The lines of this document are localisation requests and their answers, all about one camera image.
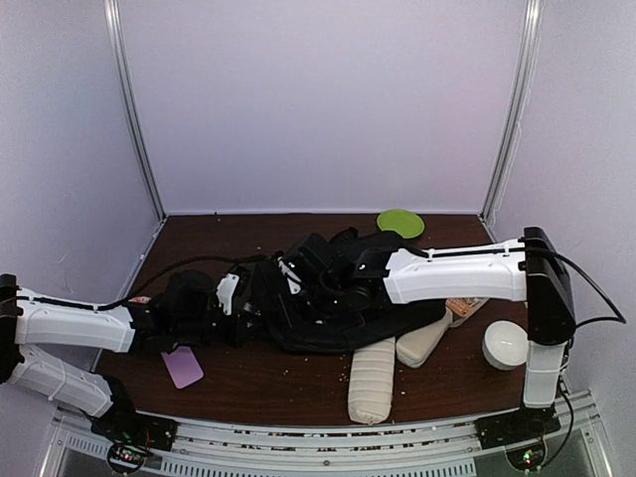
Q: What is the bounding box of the green orange paperback book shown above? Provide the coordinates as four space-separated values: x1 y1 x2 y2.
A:
446 297 488 328

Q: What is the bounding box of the beige glasses case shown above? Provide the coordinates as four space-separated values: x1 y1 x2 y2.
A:
396 309 453 369

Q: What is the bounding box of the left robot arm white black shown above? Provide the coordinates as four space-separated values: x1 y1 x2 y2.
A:
1 267 249 441

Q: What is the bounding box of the front aluminium rail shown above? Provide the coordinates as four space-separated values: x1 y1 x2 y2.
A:
42 392 610 477

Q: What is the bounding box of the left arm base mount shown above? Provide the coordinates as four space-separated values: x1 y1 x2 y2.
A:
89 377 178 471

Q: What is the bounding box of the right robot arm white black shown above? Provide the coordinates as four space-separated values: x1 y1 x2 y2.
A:
275 228 576 439

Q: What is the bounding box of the pink smartphone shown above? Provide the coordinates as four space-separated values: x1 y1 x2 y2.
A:
161 347 205 390

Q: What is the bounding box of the white bowl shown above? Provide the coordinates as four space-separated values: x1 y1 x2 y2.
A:
482 320 529 371

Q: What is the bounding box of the aluminium frame post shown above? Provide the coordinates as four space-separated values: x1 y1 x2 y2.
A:
481 0 544 228
103 0 167 222

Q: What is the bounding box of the black student backpack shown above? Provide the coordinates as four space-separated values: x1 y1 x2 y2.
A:
251 228 446 355

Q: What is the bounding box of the green plate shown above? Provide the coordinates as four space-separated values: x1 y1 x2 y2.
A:
376 209 425 239

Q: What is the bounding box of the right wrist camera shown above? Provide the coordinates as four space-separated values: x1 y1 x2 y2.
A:
275 255 309 295

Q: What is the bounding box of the left aluminium frame post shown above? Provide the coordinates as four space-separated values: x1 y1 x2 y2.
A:
103 0 167 222

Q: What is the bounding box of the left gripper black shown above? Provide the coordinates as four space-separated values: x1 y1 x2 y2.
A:
174 305 265 349

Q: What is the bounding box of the beige fabric pencil pouch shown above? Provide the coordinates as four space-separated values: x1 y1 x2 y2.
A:
348 338 396 425

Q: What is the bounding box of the right aluminium frame post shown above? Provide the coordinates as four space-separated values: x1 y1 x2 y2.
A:
481 0 544 228

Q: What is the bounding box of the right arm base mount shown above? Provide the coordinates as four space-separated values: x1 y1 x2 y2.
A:
474 405 561 472

